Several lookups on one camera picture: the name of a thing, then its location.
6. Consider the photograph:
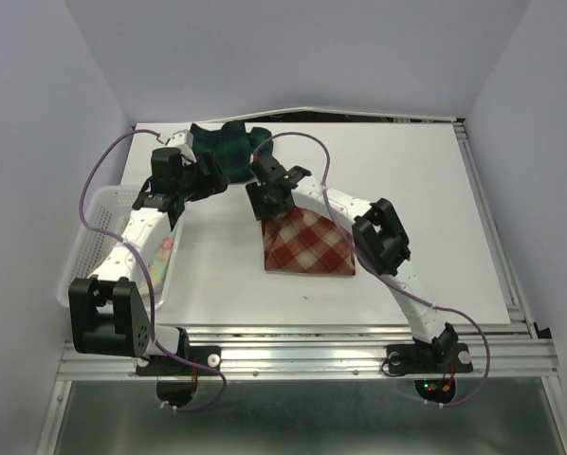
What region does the green plaid skirt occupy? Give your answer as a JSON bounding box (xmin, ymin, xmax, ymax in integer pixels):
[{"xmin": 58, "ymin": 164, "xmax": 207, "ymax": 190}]
[{"xmin": 190, "ymin": 120, "xmax": 272, "ymax": 184}]

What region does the red plaid skirt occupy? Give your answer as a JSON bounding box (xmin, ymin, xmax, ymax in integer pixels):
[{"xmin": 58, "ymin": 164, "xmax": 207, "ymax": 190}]
[{"xmin": 261, "ymin": 208, "xmax": 356, "ymax": 277}]

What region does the pastel floral skirt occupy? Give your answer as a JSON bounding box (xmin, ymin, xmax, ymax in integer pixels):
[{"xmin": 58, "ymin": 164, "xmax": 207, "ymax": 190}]
[{"xmin": 123, "ymin": 227, "xmax": 178, "ymax": 306}]

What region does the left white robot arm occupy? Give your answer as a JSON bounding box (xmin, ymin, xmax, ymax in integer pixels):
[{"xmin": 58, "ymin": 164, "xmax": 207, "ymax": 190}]
[{"xmin": 68, "ymin": 147, "xmax": 229, "ymax": 373}]

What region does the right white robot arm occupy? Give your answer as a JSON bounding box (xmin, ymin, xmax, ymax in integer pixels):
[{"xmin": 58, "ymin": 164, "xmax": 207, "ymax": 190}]
[{"xmin": 246, "ymin": 156, "xmax": 458, "ymax": 370}]

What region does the white plastic basket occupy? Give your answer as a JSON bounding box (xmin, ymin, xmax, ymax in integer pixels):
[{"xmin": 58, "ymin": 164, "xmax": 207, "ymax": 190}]
[{"xmin": 57, "ymin": 185, "xmax": 182, "ymax": 307}]

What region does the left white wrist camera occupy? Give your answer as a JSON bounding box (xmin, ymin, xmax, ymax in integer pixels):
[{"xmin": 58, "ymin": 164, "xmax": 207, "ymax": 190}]
[{"xmin": 166, "ymin": 130, "xmax": 196, "ymax": 162}]

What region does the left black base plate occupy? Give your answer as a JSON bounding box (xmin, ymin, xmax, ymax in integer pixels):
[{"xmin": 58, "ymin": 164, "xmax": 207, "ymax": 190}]
[{"xmin": 136, "ymin": 345, "xmax": 222, "ymax": 377}]

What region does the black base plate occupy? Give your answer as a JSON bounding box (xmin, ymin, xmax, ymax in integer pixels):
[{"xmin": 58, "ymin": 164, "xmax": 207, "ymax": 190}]
[
  {"xmin": 383, "ymin": 343, "xmax": 474, "ymax": 375},
  {"xmin": 136, "ymin": 345, "xmax": 222, "ymax": 377}
]

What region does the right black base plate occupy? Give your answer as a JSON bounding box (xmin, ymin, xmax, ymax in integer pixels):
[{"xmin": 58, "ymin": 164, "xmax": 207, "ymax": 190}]
[{"xmin": 383, "ymin": 343, "xmax": 474, "ymax": 375}]

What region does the aluminium frame rail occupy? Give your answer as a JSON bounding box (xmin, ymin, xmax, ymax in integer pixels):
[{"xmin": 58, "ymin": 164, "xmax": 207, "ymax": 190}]
[{"xmin": 55, "ymin": 323, "xmax": 559, "ymax": 380}]

